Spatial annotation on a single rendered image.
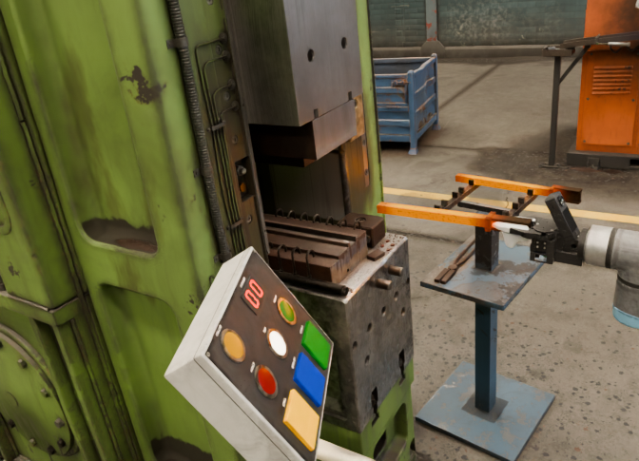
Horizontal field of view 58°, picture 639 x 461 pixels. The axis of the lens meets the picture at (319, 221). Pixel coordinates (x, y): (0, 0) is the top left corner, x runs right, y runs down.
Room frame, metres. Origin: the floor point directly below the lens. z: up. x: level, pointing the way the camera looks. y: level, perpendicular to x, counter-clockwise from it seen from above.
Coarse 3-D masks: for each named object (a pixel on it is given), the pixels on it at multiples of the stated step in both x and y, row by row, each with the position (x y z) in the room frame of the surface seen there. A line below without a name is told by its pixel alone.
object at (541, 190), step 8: (456, 176) 1.93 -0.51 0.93; (464, 176) 1.92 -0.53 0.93; (472, 176) 1.91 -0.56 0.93; (480, 184) 1.87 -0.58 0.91; (488, 184) 1.85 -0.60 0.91; (496, 184) 1.83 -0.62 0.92; (504, 184) 1.81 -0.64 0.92; (512, 184) 1.80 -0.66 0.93; (520, 184) 1.78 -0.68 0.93; (528, 184) 1.78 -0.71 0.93; (536, 192) 1.74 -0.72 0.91; (544, 192) 1.72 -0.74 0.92; (552, 192) 1.70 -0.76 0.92; (568, 192) 1.68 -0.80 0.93; (576, 192) 1.66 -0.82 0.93; (568, 200) 1.68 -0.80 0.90; (576, 200) 1.66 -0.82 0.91
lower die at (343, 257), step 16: (288, 224) 1.54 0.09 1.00; (304, 224) 1.54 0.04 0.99; (320, 224) 1.53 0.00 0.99; (272, 240) 1.47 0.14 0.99; (288, 240) 1.46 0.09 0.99; (304, 240) 1.44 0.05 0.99; (320, 240) 1.42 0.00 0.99; (336, 240) 1.40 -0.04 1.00; (272, 256) 1.40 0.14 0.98; (288, 256) 1.38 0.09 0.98; (304, 256) 1.37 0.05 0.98; (320, 256) 1.36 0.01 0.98; (336, 256) 1.33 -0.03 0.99; (352, 256) 1.39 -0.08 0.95; (288, 272) 1.37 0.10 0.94; (304, 272) 1.34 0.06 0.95; (320, 272) 1.31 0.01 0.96; (336, 272) 1.31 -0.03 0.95
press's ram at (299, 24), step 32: (256, 0) 1.29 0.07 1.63; (288, 0) 1.27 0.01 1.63; (320, 0) 1.37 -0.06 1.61; (352, 0) 1.48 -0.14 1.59; (256, 32) 1.30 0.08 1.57; (288, 32) 1.26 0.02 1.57; (320, 32) 1.36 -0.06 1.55; (352, 32) 1.47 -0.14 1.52; (256, 64) 1.31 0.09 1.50; (288, 64) 1.26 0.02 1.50; (320, 64) 1.34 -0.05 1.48; (352, 64) 1.46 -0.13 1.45; (256, 96) 1.31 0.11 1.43; (288, 96) 1.26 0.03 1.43; (320, 96) 1.33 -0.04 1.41; (352, 96) 1.45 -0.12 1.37
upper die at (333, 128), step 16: (336, 112) 1.38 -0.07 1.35; (352, 112) 1.44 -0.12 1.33; (256, 128) 1.39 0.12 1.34; (272, 128) 1.36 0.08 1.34; (288, 128) 1.33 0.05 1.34; (304, 128) 1.31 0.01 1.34; (320, 128) 1.32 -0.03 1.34; (336, 128) 1.37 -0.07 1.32; (352, 128) 1.44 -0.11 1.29; (256, 144) 1.39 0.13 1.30; (272, 144) 1.36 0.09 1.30; (288, 144) 1.34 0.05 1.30; (304, 144) 1.31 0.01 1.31; (320, 144) 1.31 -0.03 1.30; (336, 144) 1.37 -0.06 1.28
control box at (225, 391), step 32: (256, 256) 1.01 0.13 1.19; (224, 288) 0.90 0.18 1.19; (224, 320) 0.79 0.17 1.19; (256, 320) 0.86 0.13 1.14; (288, 320) 0.93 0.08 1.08; (192, 352) 0.72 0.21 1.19; (224, 352) 0.74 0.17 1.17; (256, 352) 0.79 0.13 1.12; (288, 352) 0.86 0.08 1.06; (192, 384) 0.70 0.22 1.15; (224, 384) 0.69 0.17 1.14; (256, 384) 0.73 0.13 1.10; (288, 384) 0.79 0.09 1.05; (224, 416) 0.70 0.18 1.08; (256, 416) 0.69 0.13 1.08; (320, 416) 0.79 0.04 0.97; (256, 448) 0.69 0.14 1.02; (288, 448) 0.68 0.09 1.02
